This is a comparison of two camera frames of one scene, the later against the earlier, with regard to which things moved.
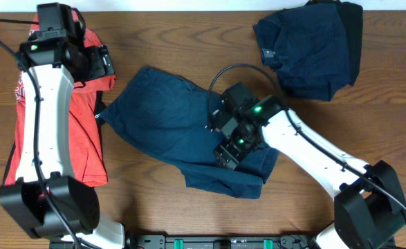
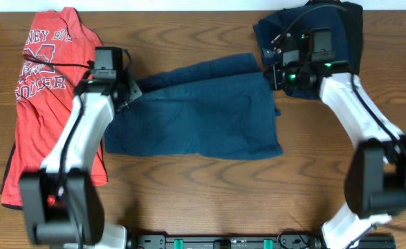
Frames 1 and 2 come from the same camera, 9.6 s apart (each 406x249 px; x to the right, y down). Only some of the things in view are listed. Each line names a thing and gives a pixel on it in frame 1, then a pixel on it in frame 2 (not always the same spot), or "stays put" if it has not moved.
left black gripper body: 97,61 to 132,92
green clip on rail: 178,243 stays put
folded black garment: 352,16 stays put
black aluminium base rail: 222,242 stays put
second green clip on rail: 268,243 stays put
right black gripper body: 229,156 to 272,77
